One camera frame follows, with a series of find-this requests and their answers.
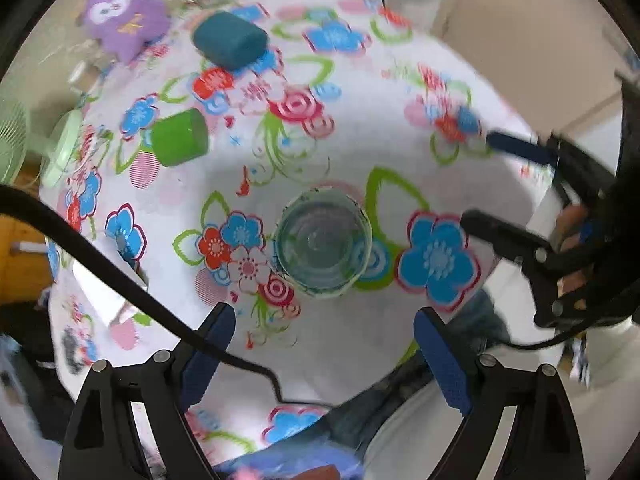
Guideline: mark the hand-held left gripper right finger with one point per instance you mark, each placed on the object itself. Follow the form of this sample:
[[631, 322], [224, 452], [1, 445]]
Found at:
[[446, 360]]

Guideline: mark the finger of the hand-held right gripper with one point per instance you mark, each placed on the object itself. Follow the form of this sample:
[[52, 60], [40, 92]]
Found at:
[[515, 147], [505, 240]]

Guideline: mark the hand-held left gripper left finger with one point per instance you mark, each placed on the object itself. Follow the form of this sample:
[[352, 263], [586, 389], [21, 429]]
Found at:
[[210, 355]]

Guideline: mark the person's right hand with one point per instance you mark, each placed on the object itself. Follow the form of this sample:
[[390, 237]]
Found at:
[[567, 240]]

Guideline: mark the floral tablecloth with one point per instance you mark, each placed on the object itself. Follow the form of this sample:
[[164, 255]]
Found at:
[[300, 170]]

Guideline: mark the green cylinder block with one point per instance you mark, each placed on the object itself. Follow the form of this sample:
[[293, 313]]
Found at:
[[180, 137]]

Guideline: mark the green electric fan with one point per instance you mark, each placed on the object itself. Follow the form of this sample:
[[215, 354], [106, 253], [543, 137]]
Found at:
[[35, 142]]

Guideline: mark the teal cylinder block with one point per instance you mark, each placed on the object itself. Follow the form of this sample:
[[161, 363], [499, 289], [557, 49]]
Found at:
[[230, 40]]

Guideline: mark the purple owl plush toy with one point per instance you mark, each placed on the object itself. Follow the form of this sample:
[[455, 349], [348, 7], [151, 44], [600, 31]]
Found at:
[[122, 15]]

